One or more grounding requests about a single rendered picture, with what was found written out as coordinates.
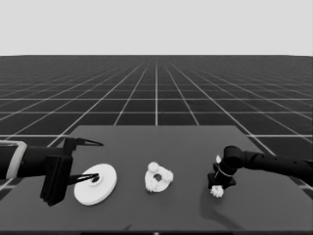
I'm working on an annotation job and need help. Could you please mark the white round carrier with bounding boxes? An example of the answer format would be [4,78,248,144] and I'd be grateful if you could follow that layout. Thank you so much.
[144,164,175,194]

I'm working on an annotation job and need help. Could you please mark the large thick white disc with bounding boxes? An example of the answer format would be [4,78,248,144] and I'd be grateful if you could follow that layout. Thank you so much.
[73,163,118,207]

